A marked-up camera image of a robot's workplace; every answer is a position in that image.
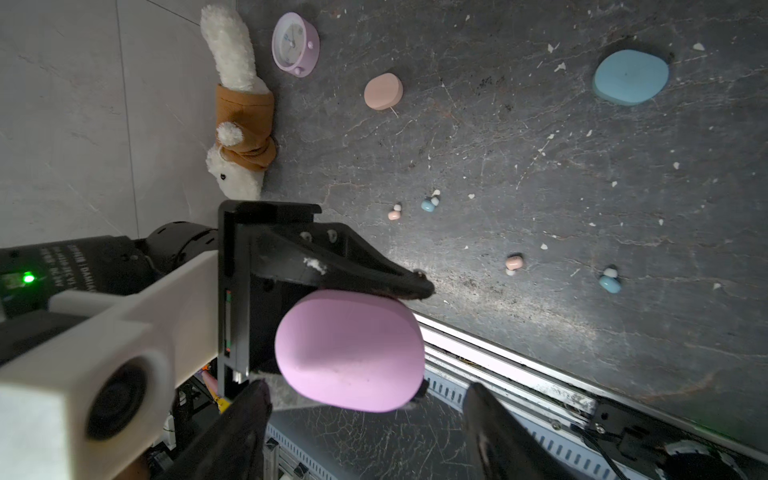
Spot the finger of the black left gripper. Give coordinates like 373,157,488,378
254,223,435,300

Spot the peach earbud charging case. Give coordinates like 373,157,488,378
363,73,404,111

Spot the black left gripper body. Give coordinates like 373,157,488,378
217,200,321,399

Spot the plush bunny brown hoodie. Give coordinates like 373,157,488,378
200,4,277,201

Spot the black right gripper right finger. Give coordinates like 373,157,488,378
462,382,574,479

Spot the pink alarm clock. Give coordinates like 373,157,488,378
271,12,320,78

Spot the slotted cable duct rail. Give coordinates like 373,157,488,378
271,306,767,479

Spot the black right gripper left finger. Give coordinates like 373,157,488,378
160,380,272,480

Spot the peach earbud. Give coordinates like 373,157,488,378
505,255,525,276
388,204,402,221

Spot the teal earbud charging case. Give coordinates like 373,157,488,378
592,49,669,106

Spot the teal earbud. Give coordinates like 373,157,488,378
599,267,622,294
421,195,440,213

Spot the pink earbud charging case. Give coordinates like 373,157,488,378
274,290,425,413

